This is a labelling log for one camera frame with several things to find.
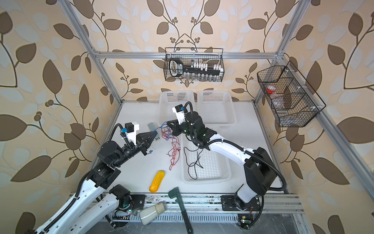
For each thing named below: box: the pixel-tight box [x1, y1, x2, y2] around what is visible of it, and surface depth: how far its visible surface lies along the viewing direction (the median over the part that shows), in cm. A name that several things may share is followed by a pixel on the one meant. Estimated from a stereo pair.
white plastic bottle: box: [139, 201, 166, 226], surface depth 69 cm
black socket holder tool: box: [168, 57, 225, 78], surface depth 84 cm
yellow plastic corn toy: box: [149, 170, 166, 193], surface depth 80 cm
